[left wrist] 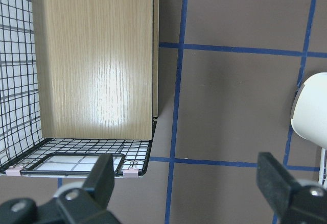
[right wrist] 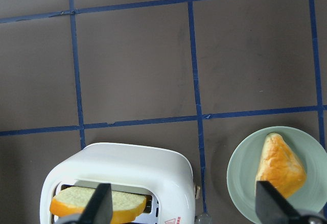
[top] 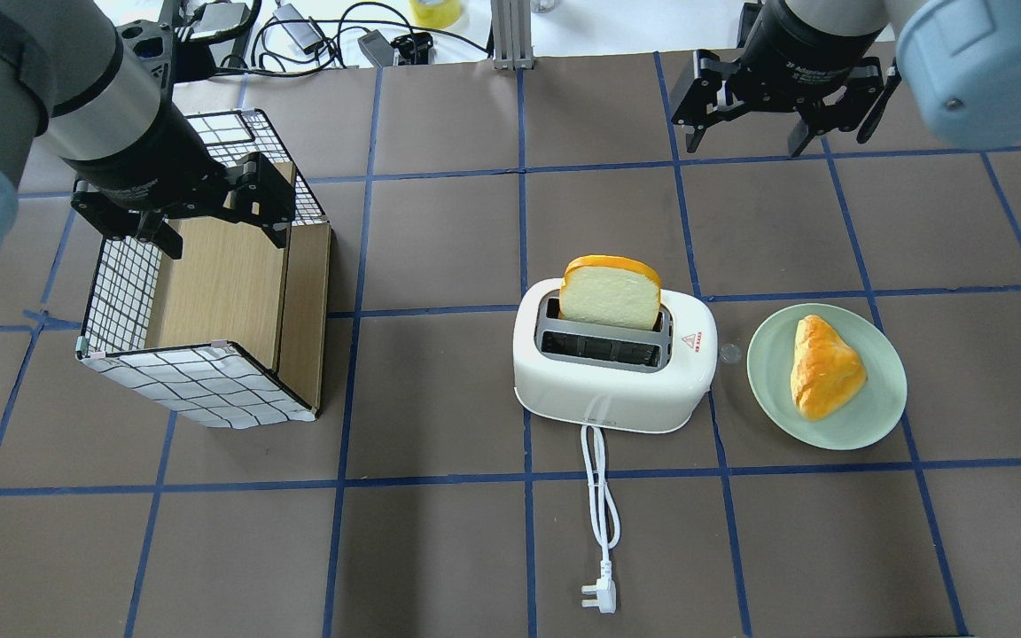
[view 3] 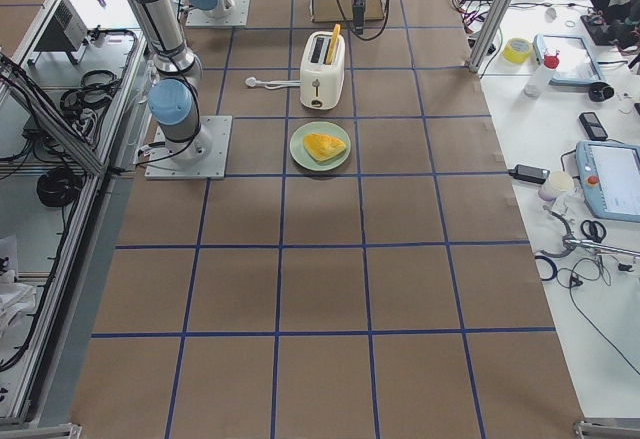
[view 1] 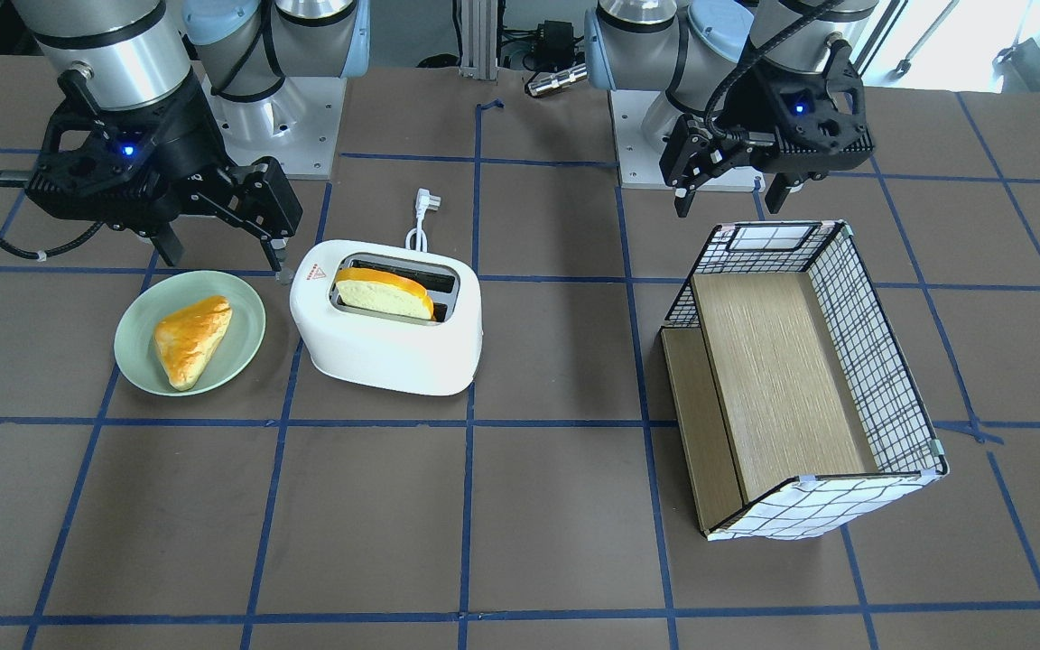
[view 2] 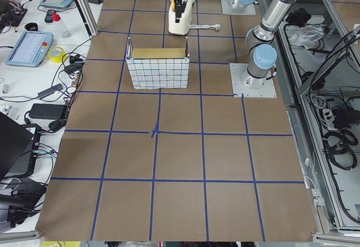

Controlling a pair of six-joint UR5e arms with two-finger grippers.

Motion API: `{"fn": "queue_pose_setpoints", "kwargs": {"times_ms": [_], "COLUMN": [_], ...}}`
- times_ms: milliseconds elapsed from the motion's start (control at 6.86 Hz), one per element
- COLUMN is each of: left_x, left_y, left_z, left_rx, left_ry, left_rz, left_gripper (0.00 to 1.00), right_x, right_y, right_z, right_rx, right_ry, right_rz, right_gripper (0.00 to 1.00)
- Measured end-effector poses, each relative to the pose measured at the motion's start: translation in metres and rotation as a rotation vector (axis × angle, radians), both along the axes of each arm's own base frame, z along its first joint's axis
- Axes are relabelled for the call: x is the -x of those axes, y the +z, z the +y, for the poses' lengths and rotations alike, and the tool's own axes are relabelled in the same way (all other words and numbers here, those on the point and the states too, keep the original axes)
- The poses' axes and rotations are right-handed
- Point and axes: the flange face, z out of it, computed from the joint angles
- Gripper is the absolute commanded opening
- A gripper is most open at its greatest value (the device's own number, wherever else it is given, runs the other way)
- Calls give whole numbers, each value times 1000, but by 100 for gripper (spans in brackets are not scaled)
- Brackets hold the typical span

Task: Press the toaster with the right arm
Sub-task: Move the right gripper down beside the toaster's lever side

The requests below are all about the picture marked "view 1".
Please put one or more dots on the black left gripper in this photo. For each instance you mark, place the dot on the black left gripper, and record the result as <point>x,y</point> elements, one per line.
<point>748,112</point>

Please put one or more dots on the silver metal cylinder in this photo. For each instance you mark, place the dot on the silver metal cylinder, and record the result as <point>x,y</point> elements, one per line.
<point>545,83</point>

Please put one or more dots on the light green plate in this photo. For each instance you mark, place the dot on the light green plate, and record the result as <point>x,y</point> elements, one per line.
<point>134,349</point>

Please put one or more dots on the white two-slot toaster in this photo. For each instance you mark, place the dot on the white two-slot toaster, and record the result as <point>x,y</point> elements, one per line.
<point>423,357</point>

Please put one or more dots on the triangular bread on plate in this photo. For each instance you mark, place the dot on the triangular bread on plate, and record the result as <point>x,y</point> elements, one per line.
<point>186,340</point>

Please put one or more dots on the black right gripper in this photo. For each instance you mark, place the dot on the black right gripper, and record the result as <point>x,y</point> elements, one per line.
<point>184,137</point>

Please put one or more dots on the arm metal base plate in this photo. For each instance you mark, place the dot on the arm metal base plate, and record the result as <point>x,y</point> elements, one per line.
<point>640,122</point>
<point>298,126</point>

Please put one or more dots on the aluminium profile post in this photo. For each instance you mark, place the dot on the aluminium profile post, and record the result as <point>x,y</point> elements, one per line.
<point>478,28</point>

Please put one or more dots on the black power adapter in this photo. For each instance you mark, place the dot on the black power adapter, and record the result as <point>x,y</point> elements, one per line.
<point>554,40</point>

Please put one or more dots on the bread slice in toaster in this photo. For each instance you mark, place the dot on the bread slice in toaster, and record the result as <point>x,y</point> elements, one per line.
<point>384,292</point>

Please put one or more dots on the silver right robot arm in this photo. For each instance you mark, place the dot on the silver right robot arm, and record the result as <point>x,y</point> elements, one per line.
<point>135,52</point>

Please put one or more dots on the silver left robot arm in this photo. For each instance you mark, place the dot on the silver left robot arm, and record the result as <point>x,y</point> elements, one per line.
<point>696,52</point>

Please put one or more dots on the grid-pattern fabric storage box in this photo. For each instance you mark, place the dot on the grid-pattern fabric storage box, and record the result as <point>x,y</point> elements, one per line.
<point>797,408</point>

